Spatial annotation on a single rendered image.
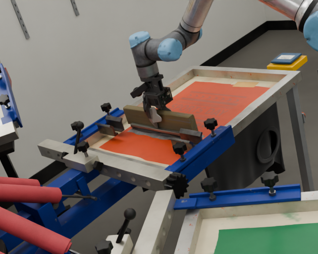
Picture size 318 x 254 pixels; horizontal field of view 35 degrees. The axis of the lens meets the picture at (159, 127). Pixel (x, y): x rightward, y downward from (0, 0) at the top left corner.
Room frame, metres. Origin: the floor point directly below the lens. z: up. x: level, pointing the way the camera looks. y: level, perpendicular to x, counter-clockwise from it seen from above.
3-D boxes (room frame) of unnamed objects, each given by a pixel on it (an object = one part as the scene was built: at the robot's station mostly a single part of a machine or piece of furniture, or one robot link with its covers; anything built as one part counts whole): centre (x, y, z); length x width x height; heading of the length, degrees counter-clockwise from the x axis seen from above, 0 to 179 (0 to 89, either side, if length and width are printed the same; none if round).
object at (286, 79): (1.80, -0.12, 0.97); 0.79 x 0.58 x 0.04; 129
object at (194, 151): (1.43, -0.10, 0.97); 0.30 x 0.05 x 0.07; 129
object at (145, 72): (1.70, -0.02, 1.22); 0.08 x 0.08 x 0.05
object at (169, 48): (1.63, -0.10, 1.30); 0.11 x 0.11 x 0.08; 42
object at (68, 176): (1.44, 0.32, 1.02); 0.17 x 0.06 x 0.05; 129
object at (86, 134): (1.86, 0.25, 0.97); 0.30 x 0.05 x 0.07; 129
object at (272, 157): (1.69, -0.27, 0.77); 0.46 x 0.09 x 0.36; 129
